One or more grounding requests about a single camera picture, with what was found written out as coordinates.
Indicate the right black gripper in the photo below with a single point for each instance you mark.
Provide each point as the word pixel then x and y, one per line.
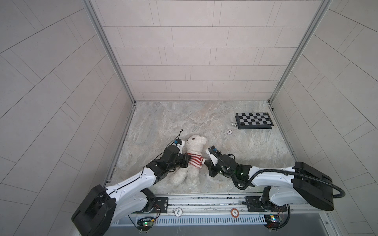
pixel 210 167

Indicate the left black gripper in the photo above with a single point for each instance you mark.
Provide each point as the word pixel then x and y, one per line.
pixel 184 162

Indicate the red white striped sweater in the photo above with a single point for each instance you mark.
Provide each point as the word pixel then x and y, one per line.
pixel 196 160

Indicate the white teddy bear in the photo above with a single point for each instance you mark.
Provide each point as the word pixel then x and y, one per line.
pixel 194 145

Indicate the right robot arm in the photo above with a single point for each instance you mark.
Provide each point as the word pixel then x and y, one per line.
pixel 300 184

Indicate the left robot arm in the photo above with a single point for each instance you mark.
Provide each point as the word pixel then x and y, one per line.
pixel 105 205

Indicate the black white chessboard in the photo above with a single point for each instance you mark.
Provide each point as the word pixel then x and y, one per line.
pixel 253 121

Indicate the left circuit board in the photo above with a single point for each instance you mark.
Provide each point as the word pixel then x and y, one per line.
pixel 145 224

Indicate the circuit board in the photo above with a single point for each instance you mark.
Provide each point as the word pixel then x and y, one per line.
pixel 272 221
pixel 145 224

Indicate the right circuit board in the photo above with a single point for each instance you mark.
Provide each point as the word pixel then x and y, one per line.
pixel 272 221

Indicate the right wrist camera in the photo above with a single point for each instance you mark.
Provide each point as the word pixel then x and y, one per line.
pixel 214 154

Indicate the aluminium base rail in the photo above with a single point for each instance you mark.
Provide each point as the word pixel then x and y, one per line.
pixel 192 204

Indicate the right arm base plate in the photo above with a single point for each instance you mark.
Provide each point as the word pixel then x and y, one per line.
pixel 260 204

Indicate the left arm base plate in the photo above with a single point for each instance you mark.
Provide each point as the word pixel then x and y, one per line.
pixel 160 206

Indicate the red poker chip on rail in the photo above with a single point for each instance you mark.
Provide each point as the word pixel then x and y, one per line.
pixel 234 213

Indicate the white poker chip on rail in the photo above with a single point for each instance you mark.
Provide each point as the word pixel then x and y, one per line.
pixel 178 212

